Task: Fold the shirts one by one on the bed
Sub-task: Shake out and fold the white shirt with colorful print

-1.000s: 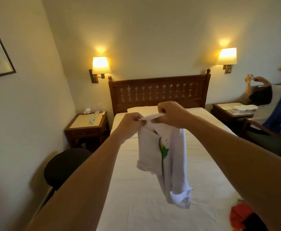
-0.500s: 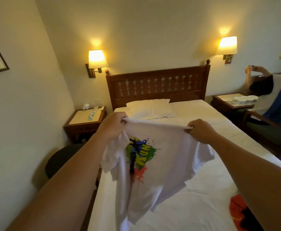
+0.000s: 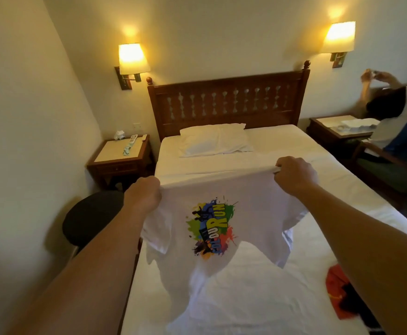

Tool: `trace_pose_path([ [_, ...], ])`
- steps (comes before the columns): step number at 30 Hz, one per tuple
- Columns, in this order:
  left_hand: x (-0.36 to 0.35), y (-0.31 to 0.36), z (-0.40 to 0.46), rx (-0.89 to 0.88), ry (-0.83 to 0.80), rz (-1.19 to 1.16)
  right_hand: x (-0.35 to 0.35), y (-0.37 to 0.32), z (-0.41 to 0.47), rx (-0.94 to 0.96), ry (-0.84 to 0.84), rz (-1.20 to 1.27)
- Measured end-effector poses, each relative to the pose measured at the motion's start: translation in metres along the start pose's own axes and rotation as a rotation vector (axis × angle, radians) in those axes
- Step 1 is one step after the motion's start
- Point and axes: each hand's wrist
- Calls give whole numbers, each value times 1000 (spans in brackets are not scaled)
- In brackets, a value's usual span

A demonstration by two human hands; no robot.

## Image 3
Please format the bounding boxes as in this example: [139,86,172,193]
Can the person's right hand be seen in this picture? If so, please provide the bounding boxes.
[274,156,319,198]

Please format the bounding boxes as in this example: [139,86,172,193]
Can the person's left hand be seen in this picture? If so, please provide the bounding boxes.
[123,176,162,216]

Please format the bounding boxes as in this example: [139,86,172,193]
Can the white t-shirt with colourful print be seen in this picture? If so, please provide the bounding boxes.
[141,166,308,325]

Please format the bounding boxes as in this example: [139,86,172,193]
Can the person's right forearm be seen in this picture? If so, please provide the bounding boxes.
[298,183,407,335]

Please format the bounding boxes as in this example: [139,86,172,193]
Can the person's left forearm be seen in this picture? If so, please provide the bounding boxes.
[10,204,148,335]

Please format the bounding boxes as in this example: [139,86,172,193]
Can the wooden nightstand with pale top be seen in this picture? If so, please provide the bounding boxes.
[86,134,154,189]
[307,115,376,154]

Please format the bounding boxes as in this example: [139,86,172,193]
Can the white pillow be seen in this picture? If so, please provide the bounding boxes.
[179,123,254,158]

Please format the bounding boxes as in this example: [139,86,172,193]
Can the bed with white sheet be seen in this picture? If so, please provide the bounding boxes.
[120,124,407,335]

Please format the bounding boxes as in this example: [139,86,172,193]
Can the dark wooden headboard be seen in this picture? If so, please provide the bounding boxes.
[146,60,311,143]

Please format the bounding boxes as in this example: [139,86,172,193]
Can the wooden armchair with green cushion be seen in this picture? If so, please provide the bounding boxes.
[351,139,407,210]

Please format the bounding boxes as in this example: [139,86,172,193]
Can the red garment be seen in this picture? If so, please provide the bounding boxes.
[325,264,355,320]

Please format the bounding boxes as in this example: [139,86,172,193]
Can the white remote control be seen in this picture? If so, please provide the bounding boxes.
[122,134,139,157]

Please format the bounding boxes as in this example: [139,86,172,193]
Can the black garment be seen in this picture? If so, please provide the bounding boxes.
[339,282,385,333]

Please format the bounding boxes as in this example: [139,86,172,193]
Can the black round stool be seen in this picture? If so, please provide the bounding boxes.
[62,191,125,248]

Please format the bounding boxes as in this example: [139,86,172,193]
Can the wall lamp with cream shade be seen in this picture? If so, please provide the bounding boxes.
[320,21,357,69]
[114,43,151,90]

